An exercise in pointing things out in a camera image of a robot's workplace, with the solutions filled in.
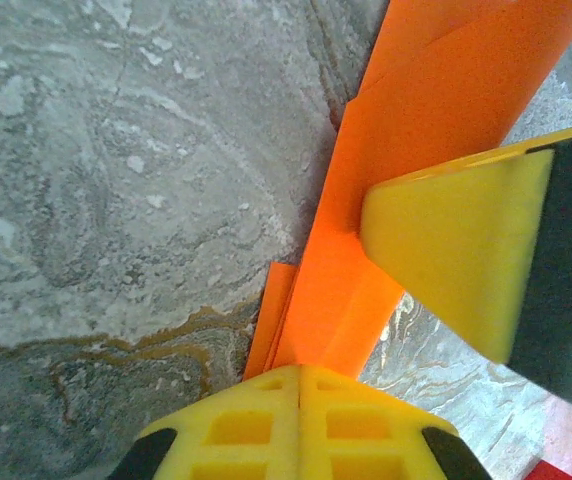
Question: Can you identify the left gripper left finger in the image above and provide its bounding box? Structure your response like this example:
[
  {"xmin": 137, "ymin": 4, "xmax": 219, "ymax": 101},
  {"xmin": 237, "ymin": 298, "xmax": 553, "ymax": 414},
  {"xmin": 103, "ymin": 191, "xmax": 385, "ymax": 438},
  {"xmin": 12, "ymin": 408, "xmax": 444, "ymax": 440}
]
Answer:
[{"xmin": 108, "ymin": 363, "xmax": 301, "ymax": 480}]

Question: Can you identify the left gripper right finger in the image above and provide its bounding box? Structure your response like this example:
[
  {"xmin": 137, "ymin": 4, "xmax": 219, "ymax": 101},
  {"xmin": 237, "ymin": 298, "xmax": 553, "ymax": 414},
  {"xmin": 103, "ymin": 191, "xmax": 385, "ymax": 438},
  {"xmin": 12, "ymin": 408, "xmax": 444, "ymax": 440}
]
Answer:
[{"xmin": 298, "ymin": 363, "xmax": 492, "ymax": 480}]

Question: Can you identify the red rectangular block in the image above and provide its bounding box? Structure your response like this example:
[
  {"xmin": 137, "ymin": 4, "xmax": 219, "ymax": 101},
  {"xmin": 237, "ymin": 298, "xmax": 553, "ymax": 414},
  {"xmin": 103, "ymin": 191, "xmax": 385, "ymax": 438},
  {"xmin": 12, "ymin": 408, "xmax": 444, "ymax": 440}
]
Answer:
[{"xmin": 528, "ymin": 459, "xmax": 572, "ymax": 480}]

